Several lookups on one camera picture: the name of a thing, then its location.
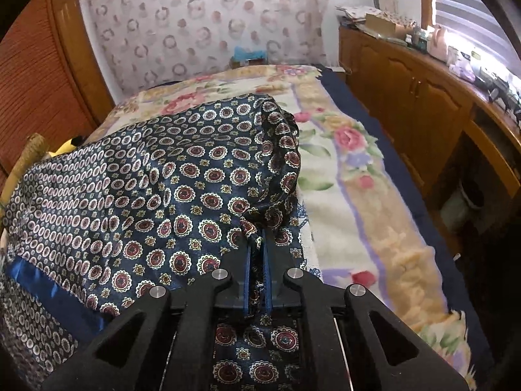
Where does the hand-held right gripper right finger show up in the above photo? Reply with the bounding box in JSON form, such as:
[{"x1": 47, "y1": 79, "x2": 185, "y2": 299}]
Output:
[{"x1": 260, "y1": 228, "x2": 469, "y2": 391}]

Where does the blue floral white sheet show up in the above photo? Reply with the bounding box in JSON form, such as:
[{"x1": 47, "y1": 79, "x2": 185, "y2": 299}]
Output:
[{"x1": 279, "y1": 195, "x2": 316, "y2": 282}]

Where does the wooden louvered wardrobe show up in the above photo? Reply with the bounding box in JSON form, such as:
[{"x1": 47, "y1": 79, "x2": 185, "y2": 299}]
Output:
[{"x1": 0, "y1": 0, "x2": 115, "y2": 176}]

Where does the dark blue patterned satin top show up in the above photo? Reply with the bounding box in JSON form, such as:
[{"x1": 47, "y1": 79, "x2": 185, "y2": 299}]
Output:
[{"x1": 0, "y1": 94, "x2": 312, "y2": 391}]

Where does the white waste bin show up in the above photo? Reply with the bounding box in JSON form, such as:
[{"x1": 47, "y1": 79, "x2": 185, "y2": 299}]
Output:
[{"x1": 442, "y1": 183, "x2": 485, "y2": 233}]

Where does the striped window blind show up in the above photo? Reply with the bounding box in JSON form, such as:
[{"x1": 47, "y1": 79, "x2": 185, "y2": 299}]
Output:
[{"x1": 431, "y1": 0, "x2": 505, "y2": 37}]

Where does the pink floral blanket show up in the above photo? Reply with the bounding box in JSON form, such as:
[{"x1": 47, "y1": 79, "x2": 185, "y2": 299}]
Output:
[{"x1": 106, "y1": 63, "x2": 477, "y2": 379}]

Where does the circle patterned wall cloth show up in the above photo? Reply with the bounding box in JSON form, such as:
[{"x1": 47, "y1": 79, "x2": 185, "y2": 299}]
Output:
[{"x1": 79, "y1": 0, "x2": 330, "y2": 94}]

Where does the teal cloth bundle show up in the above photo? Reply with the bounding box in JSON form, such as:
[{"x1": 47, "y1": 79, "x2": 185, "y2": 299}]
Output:
[{"x1": 232, "y1": 47, "x2": 267, "y2": 64}]

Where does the navy bed sheet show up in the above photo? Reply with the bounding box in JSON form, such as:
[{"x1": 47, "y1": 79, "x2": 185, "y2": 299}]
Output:
[{"x1": 317, "y1": 65, "x2": 495, "y2": 387}]

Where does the open cardboard box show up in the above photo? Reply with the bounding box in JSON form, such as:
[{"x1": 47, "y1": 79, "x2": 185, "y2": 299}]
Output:
[{"x1": 364, "y1": 12, "x2": 418, "y2": 39}]

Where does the wooden side cabinet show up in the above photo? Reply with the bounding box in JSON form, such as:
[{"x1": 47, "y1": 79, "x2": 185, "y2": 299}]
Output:
[{"x1": 336, "y1": 24, "x2": 521, "y2": 229}]

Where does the pink kettle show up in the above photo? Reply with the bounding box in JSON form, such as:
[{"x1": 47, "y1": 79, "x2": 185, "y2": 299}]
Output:
[{"x1": 431, "y1": 24, "x2": 448, "y2": 58}]

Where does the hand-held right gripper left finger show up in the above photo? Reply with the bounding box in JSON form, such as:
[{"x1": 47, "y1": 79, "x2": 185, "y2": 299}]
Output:
[{"x1": 41, "y1": 228, "x2": 255, "y2": 391}]

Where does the crumpled white plastic bag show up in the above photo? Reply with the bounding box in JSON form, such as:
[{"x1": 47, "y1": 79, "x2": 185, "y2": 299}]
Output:
[{"x1": 450, "y1": 55, "x2": 477, "y2": 80}]

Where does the folded patterned cloth stack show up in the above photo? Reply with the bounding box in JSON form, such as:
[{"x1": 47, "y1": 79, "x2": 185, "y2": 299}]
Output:
[{"x1": 336, "y1": 4, "x2": 381, "y2": 23}]

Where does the yellow plush toy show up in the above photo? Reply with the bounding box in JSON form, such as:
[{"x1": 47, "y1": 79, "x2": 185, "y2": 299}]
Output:
[{"x1": 49, "y1": 136, "x2": 88, "y2": 157}]

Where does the woven straw pillow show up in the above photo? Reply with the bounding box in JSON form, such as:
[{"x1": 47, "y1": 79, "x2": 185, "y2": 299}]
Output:
[{"x1": 0, "y1": 132, "x2": 51, "y2": 212}]

